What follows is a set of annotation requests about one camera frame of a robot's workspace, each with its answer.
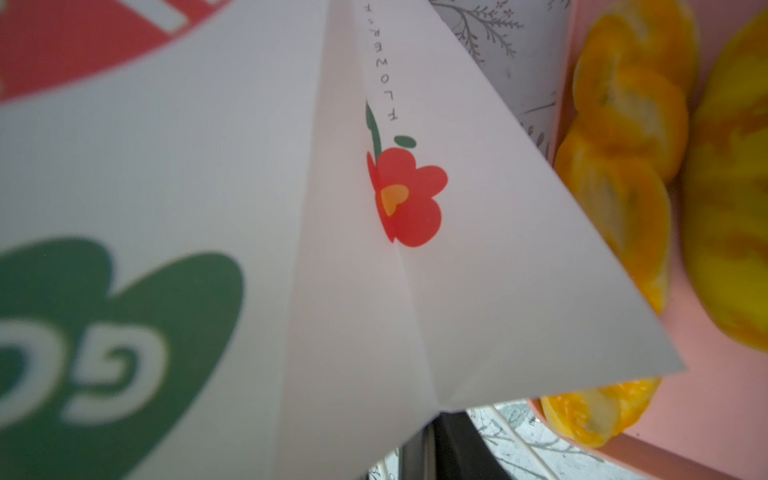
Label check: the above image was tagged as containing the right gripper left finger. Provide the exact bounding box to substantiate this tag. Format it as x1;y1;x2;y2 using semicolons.
398;424;435;480

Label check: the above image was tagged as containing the pink plastic tray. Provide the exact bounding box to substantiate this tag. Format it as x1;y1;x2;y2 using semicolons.
530;1;767;479

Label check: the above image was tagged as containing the short twisted fake bread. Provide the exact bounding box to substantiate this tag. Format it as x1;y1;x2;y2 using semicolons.
681;10;767;351

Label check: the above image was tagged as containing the white paper gift bag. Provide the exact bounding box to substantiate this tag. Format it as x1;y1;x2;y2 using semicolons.
1;1;683;479

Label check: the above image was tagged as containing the long fake bread piece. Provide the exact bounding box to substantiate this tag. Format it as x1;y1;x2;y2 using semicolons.
539;0;702;450

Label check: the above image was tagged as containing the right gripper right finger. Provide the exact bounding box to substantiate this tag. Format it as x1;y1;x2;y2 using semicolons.
433;412;511;480

